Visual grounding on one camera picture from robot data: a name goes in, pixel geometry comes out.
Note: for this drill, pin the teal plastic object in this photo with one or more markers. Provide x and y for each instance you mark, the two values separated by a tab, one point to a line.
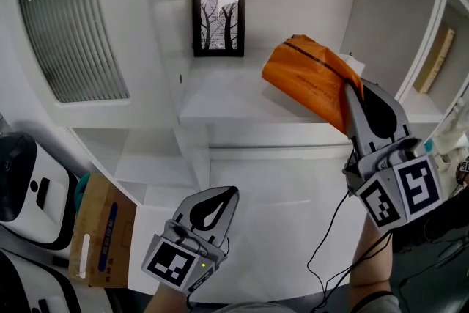
80	190

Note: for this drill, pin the small teal round object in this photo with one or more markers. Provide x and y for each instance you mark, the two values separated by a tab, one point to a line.
428	147

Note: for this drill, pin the black picture frame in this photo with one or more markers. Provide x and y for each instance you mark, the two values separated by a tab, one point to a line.
219	23

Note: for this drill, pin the tan book on shelf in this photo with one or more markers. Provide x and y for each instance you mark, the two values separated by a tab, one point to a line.
436	58

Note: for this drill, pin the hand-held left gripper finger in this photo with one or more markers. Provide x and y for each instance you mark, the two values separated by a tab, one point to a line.
185	205
229	216

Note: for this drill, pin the orange plastic bag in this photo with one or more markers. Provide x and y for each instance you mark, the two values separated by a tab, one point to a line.
308	73

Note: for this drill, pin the person's right forearm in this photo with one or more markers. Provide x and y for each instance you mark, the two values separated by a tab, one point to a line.
370	260

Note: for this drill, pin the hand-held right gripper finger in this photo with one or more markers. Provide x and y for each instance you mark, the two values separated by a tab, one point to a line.
394	113
357	121

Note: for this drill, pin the person's left forearm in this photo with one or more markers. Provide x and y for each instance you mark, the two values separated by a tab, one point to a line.
165	300

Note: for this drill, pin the brown cardboard box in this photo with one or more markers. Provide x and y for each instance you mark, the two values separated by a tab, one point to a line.
102	231

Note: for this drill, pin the person's grey shirt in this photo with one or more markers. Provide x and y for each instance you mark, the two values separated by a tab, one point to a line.
381	306

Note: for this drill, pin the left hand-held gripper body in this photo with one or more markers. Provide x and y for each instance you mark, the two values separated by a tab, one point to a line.
168	264

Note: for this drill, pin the ribbed glass cabinet door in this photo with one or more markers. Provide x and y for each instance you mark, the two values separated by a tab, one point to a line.
69	33

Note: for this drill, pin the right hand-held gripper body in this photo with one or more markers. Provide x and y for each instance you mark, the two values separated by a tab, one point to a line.
403	190

